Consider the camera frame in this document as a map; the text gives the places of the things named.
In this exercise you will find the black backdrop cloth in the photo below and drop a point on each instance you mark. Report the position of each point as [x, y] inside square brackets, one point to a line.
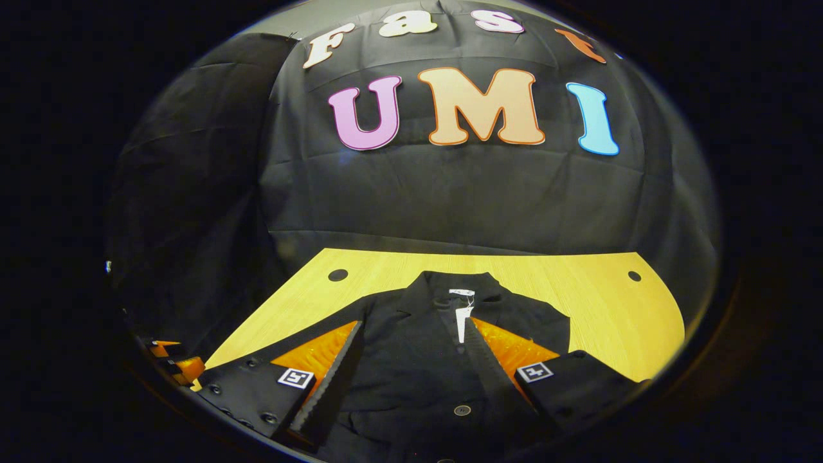
[450, 193]

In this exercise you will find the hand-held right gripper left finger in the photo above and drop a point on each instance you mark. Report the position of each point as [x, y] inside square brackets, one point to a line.
[331, 386]

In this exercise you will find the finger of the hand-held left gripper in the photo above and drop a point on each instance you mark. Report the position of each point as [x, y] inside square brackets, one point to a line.
[164, 348]
[189, 370]

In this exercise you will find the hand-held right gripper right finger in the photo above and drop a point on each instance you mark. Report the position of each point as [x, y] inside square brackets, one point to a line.
[492, 379]

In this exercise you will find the black button shirt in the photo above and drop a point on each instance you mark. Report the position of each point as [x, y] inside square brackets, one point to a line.
[405, 366]

